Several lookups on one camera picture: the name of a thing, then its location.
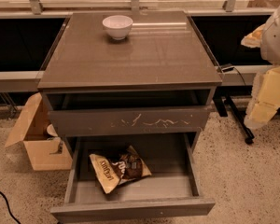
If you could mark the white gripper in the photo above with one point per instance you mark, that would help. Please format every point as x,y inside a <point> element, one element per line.
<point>277,41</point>

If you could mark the brown and yellow chip bag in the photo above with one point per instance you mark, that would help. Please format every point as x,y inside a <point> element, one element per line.
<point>124,167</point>

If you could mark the grey drawer cabinet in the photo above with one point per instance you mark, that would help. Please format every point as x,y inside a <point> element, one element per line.
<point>162,52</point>

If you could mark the open grey middle drawer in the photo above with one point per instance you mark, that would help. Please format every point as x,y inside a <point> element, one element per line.
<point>171,191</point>

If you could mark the grey top drawer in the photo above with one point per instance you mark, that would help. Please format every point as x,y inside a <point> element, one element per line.
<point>97,113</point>

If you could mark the black wheeled stand leg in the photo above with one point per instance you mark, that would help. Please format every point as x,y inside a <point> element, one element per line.
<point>221,102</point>

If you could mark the white ceramic bowl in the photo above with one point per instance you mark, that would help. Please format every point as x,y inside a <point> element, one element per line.
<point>118,26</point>

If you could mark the open cardboard box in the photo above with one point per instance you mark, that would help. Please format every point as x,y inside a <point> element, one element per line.
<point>45,152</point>

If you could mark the black power adapter with cable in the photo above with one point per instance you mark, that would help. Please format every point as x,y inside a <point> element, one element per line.
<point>229,67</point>

